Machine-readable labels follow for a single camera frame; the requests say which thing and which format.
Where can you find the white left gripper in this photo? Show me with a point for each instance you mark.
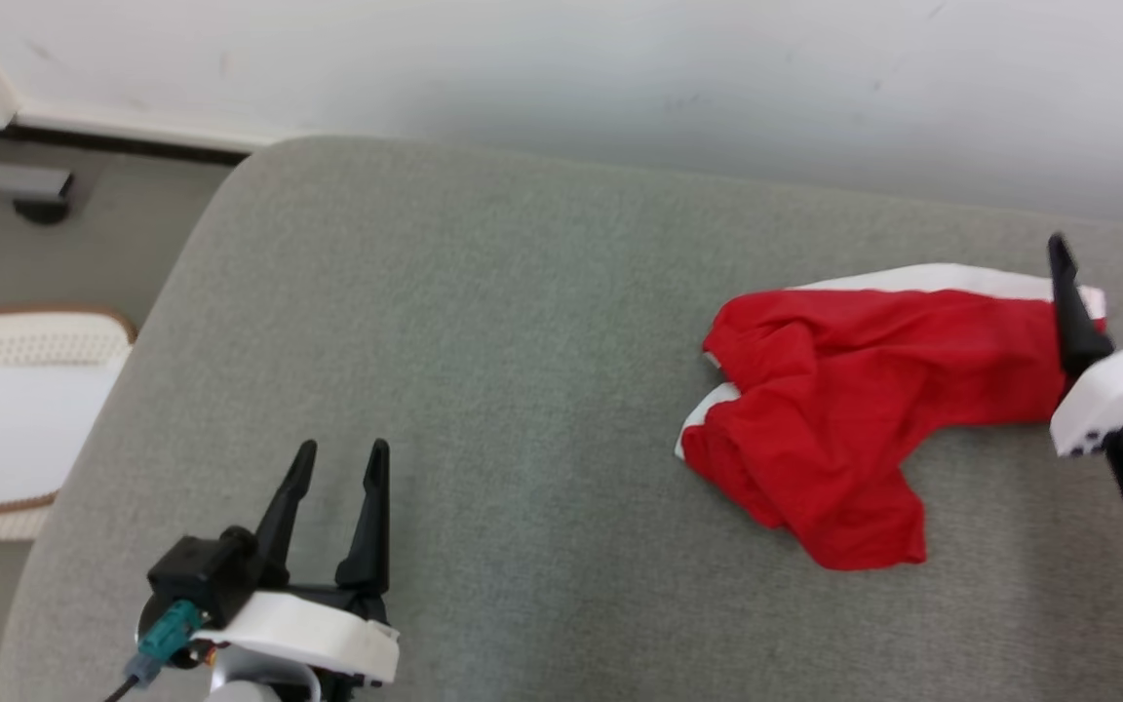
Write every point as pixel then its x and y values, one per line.
pixel 308 629

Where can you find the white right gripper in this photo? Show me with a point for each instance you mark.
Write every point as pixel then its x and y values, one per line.
pixel 1117 390

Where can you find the red shorts with white trim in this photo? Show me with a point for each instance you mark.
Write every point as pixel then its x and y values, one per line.
pixel 864 390

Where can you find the grey fabric sofa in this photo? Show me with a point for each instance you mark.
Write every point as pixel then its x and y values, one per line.
pixel 522 390

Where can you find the white laundry basket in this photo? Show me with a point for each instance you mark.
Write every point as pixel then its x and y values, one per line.
pixel 16 429

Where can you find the white baseboard strip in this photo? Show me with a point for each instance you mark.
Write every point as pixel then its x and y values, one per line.
pixel 152 132

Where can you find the grey bar with black foot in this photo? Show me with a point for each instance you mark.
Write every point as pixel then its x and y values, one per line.
pixel 11 180

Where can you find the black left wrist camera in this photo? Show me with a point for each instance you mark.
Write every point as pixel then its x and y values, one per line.
pixel 196 575

